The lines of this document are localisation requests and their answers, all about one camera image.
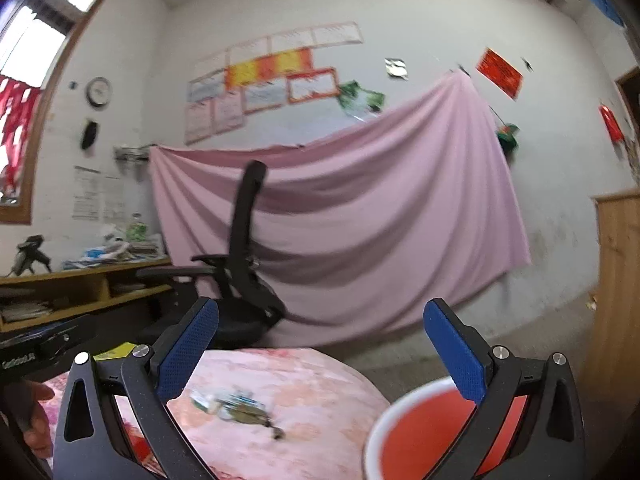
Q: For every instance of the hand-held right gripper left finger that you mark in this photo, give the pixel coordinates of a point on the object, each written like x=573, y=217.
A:
x=190, y=350

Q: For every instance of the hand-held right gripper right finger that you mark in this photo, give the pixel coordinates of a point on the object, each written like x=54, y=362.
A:
x=457, y=355

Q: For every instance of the red bucket with white rim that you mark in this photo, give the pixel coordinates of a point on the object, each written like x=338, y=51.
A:
x=420, y=435

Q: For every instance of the person's left hand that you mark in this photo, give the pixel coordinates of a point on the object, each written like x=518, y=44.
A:
x=35, y=415

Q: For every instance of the stack of shelf papers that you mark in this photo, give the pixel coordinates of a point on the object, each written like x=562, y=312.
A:
x=25, y=311

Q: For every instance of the yellow book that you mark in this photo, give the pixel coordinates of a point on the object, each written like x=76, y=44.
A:
x=117, y=351

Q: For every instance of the wooden desk with shelves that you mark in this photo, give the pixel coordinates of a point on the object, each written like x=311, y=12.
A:
x=75, y=285

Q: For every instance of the small shelf paper stack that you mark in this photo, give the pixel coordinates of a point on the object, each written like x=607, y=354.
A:
x=127, y=288

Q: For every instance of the black office chair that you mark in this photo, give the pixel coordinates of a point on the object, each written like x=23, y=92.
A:
x=245, y=270

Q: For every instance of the black glue gun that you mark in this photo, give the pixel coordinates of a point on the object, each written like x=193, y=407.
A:
x=30, y=255

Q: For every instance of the pile of papers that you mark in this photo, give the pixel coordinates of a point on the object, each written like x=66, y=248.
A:
x=110, y=252

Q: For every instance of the floral pink blanket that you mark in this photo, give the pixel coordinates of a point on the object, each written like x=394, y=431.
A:
x=300, y=410

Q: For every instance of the glass jar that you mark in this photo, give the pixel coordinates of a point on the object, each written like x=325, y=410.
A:
x=136, y=230

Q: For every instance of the pink hanging cloth sheet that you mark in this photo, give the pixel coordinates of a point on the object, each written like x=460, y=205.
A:
x=375, y=210

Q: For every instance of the wooden cabinet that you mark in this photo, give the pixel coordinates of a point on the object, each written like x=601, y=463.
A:
x=617, y=285

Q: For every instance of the green hat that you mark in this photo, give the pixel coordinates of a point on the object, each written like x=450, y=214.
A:
x=509, y=137

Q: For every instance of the black hanging brush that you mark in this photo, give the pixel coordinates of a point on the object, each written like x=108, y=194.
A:
x=89, y=135

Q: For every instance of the red hanging flags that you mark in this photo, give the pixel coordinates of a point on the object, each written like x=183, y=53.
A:
x=17, y=125

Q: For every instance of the green photo print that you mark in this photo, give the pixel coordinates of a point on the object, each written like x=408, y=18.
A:
x=372, y=102
x=350, y=94

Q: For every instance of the red hanging ornament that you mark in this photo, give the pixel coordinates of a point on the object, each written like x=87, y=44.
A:
x=611, y=122

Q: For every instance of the white wall calendar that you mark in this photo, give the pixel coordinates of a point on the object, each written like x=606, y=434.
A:
x=87, y=192

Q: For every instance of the white wall paper sheet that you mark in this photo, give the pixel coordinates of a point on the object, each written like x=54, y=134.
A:
x=114, y=197

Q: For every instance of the round wall clock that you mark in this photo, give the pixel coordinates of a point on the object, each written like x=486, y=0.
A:
x=99, y=92

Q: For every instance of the wooden window frame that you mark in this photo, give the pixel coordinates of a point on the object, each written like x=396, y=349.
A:
x=60, y=85

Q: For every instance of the red paper wall poster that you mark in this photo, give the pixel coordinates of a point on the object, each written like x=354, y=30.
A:
x=499, y=73

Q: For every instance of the group of wall certificates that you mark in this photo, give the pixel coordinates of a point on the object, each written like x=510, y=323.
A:
x=270, y=75

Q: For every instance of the silver wall sticker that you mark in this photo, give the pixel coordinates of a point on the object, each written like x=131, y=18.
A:
x=396, y=68

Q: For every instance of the black wall hook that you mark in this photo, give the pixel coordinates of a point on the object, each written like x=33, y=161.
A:
x=527, y=63

